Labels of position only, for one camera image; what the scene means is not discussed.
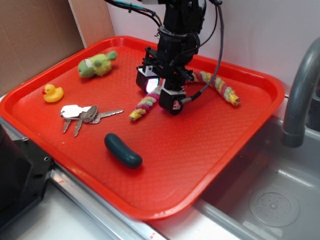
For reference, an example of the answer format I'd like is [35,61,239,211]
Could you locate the brown cardboard box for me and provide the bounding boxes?
[0,0,115,96]

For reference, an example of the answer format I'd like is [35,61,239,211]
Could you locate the green plush toy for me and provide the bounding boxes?
[77,51,118,79]

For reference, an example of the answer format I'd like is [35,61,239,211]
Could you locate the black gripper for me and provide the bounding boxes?
[136,31,200,116]

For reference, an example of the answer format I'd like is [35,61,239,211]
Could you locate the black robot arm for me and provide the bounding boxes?
[108,0,217,115]

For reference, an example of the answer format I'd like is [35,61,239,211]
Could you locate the dark grey faucet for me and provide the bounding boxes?
[281,38,320,148]

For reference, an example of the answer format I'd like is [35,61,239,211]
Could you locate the dark green toy pickle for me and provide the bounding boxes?
[104,133,143,169]

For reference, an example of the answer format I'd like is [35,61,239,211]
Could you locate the silver key bunch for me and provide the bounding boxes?
[59,104,123,137]

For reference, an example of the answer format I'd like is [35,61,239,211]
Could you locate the red plastic tray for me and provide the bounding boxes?
[0,36,285,221]

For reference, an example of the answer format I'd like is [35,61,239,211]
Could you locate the yellow rubber duck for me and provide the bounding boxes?
[42,84,64,103]

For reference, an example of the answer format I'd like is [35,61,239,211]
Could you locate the multicolored twisted rope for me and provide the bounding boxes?
[128,70,241,122]

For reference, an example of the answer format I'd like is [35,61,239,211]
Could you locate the braided grey cable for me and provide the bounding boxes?
[181,0,225,105]

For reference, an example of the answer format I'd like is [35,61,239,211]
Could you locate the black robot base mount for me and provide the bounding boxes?
[0,127,53,232]

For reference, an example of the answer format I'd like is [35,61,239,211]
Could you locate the grey sink basin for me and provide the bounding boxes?
[194,117,320,240]

